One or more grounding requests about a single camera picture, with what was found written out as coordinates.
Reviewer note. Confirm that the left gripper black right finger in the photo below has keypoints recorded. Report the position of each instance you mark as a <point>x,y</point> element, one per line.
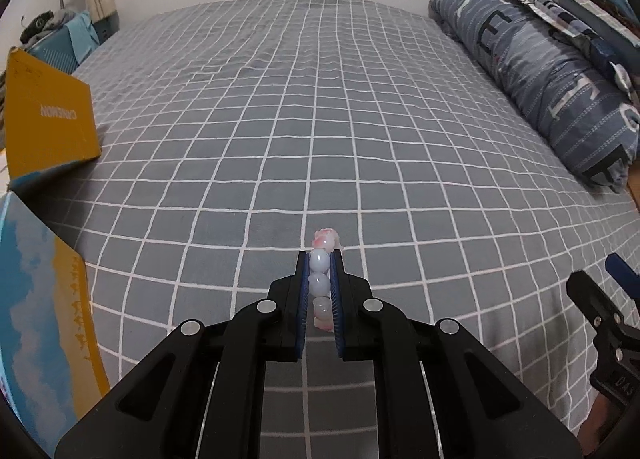
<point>439,393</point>

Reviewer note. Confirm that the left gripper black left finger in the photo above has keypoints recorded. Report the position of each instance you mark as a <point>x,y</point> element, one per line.
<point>199,392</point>

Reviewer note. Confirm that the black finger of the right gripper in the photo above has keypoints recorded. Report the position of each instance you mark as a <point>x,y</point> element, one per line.
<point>592,301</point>
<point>623,274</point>

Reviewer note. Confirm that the person's right hand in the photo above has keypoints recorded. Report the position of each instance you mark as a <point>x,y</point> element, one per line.
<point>603,416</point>

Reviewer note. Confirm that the wooden headboard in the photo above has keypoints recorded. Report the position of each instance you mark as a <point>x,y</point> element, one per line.
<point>633,184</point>

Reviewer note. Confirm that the blue and yellow cardboard box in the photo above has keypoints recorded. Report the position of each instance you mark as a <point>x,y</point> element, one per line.
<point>52,372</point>

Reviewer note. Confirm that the blue lettered folded duvet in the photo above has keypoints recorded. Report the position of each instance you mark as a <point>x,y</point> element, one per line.
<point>589,123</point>

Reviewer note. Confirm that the stacked patterned pillows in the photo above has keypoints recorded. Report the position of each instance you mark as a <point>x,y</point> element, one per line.
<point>611,47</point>

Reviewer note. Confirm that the grey checked bed sheet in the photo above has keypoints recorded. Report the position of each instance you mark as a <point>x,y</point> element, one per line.
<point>235,135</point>

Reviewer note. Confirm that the teal suitcase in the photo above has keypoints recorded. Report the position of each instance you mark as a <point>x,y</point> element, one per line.
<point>67,39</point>

